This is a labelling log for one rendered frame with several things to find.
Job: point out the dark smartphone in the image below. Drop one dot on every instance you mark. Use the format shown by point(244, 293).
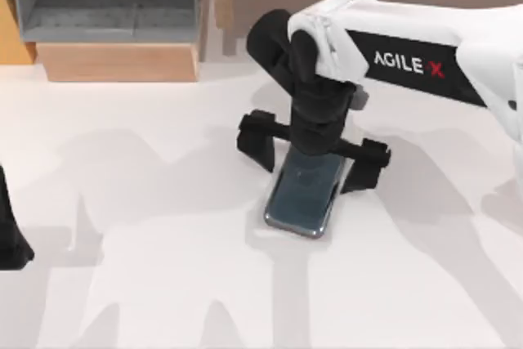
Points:
point(302, 198)

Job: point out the pale wooden drawer front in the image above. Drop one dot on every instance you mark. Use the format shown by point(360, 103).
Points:
point(116, 62)

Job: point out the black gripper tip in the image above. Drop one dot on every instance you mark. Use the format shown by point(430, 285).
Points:
point(11, 234)

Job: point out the orange wooden cupboard side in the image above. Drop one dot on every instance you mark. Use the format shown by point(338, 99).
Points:
point(12, 18)

